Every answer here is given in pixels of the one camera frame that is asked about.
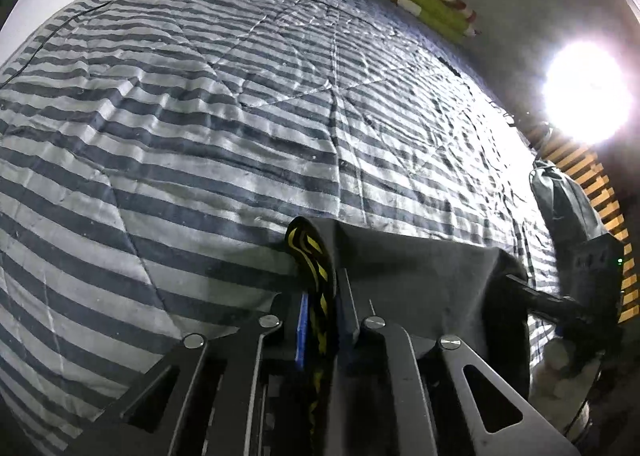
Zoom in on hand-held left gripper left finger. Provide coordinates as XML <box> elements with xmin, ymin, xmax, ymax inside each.
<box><xmin>120</xmin><ymin>293</ymin><xmax>312</xmax><ymax>456</ymax></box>

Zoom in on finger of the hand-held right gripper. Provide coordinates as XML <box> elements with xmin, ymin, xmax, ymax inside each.
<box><xmin>505</xmin><ymin>273</ymin><xmax>587</xmax><ymax>323</ymax></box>

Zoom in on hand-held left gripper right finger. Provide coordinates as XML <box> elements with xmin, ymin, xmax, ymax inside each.
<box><xmin>335</xmin><ymin>268</ymin><xmax>577</xmax><ymax>456</ymax></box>

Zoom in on black pants with yellow stripes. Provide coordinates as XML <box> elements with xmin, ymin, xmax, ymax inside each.
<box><xmin>285</xmin><ymin>216</ymin><xmax>532</xmax><ymax>456</ymax></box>

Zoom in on dark grey pillow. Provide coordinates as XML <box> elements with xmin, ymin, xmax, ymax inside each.
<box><xmin>530</xmin><ymin>158</ymin><xmax>612</xmax><ymax>249</ymax></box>

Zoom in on wooden slatted headboard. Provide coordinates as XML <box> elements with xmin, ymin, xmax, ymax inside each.
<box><xmin>527</xmin><ymin>123</ymin><xmax>640</xmax><ymax>324</ymax></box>

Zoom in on bright round lamp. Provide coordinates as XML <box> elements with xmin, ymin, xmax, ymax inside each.
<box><xmin>542</xmin><ymin>41</ymin><xmax>634</xmax><ymax>145</ymax></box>

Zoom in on grey white striped blanket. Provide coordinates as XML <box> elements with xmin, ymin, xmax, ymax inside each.
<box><xmin>0</xmin><ymin>0</ymin><xmax>568</xmax><ymax>456</ymax></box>

